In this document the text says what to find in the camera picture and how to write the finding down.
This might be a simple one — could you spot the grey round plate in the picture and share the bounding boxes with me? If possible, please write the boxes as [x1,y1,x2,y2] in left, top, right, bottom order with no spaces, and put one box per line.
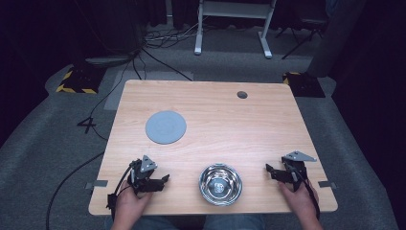
[145,109,188,146]

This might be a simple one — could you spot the grey tape strip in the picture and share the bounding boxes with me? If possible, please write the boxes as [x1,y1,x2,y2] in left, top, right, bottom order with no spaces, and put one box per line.
[317,180,337,190]
[84,179,109,191]

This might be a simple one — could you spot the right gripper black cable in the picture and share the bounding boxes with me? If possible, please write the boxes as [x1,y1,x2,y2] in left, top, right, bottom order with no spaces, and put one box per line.
[295,171,322,221]

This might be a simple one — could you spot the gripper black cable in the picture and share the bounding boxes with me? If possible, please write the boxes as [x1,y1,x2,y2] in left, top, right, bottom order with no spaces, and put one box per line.
[295,171,322,221]
[105,164,134,213]

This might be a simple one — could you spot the person's blue jeans legs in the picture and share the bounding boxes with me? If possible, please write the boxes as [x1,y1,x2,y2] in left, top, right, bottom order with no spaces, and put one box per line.
[104,213,266,230]

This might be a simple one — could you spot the long black floor cable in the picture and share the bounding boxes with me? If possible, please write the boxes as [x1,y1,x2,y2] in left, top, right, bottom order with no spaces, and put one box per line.
[45,150,106,230]

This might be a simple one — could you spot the shiny steel bowl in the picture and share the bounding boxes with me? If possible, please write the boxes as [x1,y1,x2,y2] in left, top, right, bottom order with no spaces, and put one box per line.
[198,162,243,207]

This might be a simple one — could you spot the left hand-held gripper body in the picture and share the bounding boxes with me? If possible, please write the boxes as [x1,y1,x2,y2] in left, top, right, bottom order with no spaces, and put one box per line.
[126,154,159,196]

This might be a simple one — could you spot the bundle of floor cables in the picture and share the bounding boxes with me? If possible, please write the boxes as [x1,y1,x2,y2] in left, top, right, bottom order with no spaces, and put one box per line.
[140,15,209,82]

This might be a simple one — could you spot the person's right hand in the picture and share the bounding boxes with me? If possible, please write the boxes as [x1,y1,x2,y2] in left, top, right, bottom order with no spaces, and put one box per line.
[277,181,321,222]

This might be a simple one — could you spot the black tripod stand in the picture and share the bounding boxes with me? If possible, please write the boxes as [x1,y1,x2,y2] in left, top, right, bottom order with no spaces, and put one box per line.
[275,15,330,61]

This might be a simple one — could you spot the wooden table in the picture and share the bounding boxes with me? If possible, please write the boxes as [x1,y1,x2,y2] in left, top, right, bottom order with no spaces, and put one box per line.
[87,79,339,217]

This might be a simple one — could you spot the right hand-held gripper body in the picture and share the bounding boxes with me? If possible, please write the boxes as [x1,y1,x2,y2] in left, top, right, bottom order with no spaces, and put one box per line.
[281,149,318,193]

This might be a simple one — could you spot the black yellow striped base plate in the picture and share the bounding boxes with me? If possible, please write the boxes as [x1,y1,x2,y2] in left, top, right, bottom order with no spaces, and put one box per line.
[282,71,327,99]
[55,64,107,96]

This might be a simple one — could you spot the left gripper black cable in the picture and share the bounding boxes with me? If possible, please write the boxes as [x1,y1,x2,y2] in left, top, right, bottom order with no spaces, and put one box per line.
[105,164,134,213]

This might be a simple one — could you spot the thin black floor cable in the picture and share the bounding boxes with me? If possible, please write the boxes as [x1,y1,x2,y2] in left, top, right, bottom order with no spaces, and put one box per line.
[88,47,142,142]

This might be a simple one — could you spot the person's left hand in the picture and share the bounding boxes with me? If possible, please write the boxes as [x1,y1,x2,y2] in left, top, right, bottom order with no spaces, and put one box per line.
[113,182,154,222]

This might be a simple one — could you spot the white desk frame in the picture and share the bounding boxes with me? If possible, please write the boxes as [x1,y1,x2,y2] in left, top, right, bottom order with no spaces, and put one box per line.
[193,0,278,60]

